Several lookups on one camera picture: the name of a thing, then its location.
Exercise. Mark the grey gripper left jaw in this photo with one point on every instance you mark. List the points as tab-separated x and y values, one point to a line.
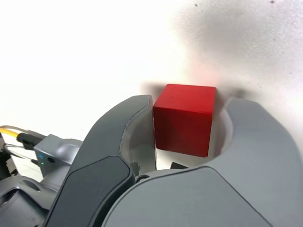
94	165

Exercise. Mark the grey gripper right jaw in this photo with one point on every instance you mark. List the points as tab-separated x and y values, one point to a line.
189	203

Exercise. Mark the red cube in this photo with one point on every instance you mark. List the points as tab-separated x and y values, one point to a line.
182	125

